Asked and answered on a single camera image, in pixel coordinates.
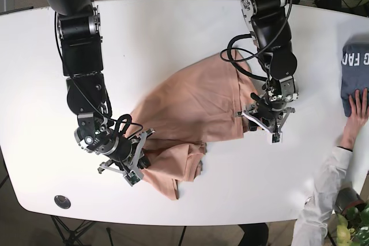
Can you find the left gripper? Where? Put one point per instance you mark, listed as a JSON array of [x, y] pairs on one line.
[[269, 113]]

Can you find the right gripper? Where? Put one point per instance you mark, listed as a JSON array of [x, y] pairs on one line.
[[106, 142]]

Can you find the peach T-shirt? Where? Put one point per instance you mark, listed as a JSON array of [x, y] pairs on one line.
[[194, 106]]

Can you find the navy blue T-shirt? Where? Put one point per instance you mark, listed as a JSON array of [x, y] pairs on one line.
[[354, 68]]

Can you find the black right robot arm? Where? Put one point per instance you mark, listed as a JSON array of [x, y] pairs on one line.
[[78, 39]]

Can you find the white sleeved forearm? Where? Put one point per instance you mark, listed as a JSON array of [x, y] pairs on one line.
[[312, 224]]

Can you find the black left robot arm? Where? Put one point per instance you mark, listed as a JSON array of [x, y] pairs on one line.
[[265, 54]]

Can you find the person's bare hand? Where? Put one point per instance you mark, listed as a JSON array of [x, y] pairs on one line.
[[359, 113]]

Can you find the left silver table grommet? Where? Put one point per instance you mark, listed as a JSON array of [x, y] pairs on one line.
[[62, 202]]

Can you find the grey plant pot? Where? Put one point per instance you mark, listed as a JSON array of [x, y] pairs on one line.
[[347, 198]]

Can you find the green potted plant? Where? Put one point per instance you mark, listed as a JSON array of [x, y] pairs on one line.
[[352, 227]]

